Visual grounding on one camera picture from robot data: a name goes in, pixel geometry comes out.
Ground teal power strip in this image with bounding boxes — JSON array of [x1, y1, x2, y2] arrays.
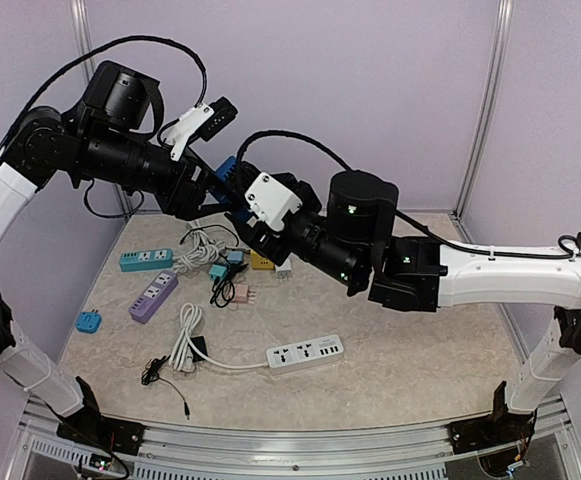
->
[[119, 248, 174, 273]]

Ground teal plug adapter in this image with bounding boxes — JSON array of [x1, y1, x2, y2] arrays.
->
[[209, 264, 229, 282]]

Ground white coiled power cords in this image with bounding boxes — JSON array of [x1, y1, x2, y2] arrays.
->
[[167, 214, 271, 374]]

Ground black USB cable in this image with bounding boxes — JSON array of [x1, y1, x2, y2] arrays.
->
[[209, 259, 249, 309]]

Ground right aluminium corner post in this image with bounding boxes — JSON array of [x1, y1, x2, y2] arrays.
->
[[453, 0, 514, 222]]

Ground black power adapter with cable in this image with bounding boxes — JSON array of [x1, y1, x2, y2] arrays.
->
[[140, 336, 207, 420]]

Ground aluminium front rail frame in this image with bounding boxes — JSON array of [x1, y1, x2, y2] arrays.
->
[[3, 397, 581, 479]]

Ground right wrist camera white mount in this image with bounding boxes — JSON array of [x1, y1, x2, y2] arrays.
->
[[245, 172, 303, 233]]

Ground left aluminium corner post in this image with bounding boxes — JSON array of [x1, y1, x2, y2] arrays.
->
[[69, 0, 130, 220]]

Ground dark blue cube socket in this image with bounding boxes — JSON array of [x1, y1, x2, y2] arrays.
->
[[210, 156, 252, 223]]

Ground light blue plug adapter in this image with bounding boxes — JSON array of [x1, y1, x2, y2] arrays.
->
[[226, 250, 244, 265]]

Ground aluminium corner post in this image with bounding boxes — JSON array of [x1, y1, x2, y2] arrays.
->
[[69, 0, 130, 220], [453, 0, 514, 222]]

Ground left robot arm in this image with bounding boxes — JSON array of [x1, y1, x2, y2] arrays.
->
[[0, 35, 122, 462]]

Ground white plug adapter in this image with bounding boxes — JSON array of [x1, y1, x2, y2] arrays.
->
[[275, 262, 293, 281]]

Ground yellow cube socket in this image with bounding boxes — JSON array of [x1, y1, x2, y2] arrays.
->
[[249, 250, 275, 270]]

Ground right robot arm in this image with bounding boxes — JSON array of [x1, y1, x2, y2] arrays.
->
[[224, 155, 581, 453]]

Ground white power strip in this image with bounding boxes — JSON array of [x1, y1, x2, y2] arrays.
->
[[266, 334, 344, 374]]

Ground pink plug adapter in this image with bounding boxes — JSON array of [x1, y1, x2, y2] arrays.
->
[[232, 284, 255, 304]]

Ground purple power strip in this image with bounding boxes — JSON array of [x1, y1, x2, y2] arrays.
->
[[128, 270, 179, 324]]

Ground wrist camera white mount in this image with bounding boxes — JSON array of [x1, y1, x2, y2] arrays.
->
[[245, 172, 303, 233], [166, 97, 238, 162]]

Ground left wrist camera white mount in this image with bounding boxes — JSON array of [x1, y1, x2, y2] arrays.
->
[[166, 97, 238, 162]]

